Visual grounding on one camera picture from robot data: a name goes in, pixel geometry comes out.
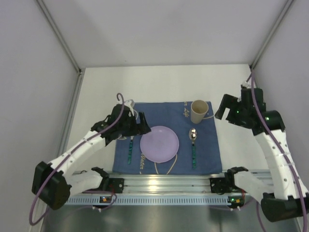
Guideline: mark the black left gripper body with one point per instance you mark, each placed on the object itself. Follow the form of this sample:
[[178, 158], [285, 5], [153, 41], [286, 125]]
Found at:
[[136, 124]]

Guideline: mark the lilac plate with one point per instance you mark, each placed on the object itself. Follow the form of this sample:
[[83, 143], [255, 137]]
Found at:
[[160, 145]]

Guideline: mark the green handled fork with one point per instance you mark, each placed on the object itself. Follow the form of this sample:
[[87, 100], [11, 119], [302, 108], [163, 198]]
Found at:
[[130, 150]]

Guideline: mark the beige cup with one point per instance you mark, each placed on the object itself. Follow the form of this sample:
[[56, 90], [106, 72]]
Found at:
[[199, 108]]

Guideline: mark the green handled spoon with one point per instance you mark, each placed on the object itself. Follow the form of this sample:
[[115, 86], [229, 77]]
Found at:
[[193, 136]]

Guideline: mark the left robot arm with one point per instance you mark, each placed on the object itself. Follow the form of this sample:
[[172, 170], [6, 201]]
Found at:
[[55, 182]]

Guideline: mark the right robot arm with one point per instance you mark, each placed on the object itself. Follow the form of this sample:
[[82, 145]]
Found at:
[[288, 197]]

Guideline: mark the aluminium front rail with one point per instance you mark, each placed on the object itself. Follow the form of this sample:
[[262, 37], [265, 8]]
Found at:
[[161, 184]]

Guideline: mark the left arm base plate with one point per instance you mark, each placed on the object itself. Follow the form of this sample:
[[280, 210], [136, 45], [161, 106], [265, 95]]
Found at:
[[114, 185]]

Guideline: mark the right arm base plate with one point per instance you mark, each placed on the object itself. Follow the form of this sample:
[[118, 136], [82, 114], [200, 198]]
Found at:
[[219, 186]]

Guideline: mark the slotted cable duct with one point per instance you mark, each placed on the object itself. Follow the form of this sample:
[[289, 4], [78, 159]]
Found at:
[[155, 200]]

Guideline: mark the left aluminium frame post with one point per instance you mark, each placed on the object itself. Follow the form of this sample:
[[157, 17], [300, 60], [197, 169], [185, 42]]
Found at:
[[58, 34]]

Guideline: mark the aluminium frame post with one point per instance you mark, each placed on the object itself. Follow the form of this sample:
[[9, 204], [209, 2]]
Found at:
[[58, 34], [288, 4]]

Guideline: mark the right aluminium frame post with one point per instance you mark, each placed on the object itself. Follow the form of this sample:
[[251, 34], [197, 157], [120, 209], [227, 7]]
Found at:
[[288, 4]]

